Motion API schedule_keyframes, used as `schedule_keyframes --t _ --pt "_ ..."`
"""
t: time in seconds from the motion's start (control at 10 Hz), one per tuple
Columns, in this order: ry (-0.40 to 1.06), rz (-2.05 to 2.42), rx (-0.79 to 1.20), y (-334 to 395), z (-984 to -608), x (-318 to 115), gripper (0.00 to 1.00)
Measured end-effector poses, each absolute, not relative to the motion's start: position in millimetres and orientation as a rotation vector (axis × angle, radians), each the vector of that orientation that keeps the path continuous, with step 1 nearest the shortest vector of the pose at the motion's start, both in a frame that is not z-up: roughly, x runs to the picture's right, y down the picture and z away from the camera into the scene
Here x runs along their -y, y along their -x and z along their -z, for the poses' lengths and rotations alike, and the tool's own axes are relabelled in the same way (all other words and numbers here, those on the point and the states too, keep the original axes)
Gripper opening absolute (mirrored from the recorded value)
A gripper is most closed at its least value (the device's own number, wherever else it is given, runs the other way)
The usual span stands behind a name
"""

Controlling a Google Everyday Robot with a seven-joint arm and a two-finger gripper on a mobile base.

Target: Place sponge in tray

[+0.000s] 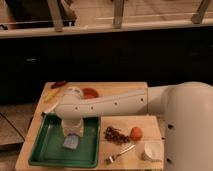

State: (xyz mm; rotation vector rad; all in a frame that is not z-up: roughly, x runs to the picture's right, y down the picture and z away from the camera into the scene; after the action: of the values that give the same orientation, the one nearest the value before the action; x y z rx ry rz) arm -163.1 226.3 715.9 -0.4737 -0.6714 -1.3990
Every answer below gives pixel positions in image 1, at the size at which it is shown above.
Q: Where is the green plastic tray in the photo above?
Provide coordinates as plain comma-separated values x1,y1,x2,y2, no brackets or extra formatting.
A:
28,114,100,168

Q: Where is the red round object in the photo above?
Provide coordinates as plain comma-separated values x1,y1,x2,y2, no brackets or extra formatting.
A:
82,88,99,99

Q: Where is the wooden railing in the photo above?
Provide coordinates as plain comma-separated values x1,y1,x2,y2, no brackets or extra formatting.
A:
0,0,213,39

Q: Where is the blue sponge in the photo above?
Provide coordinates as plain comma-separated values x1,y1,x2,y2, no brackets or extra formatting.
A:
63,134,79,150

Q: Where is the silver fork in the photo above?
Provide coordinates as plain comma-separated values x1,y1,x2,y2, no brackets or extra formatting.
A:
104,145,134,164

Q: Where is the dark red chili pepper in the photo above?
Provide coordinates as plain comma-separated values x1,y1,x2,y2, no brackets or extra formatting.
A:
51,81,67,89

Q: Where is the white cup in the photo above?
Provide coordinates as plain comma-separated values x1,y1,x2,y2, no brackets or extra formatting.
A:
142,143,162,162

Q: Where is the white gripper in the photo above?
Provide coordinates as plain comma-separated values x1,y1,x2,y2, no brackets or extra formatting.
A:
61,118,84,137

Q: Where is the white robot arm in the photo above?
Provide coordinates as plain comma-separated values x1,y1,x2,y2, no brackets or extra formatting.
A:
55,82,213,171

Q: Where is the dark grape bunch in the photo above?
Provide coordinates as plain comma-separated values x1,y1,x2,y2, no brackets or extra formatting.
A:
104,126,130,144

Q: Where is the orange fruit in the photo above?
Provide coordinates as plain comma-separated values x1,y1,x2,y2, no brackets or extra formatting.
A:
130,127,143,141

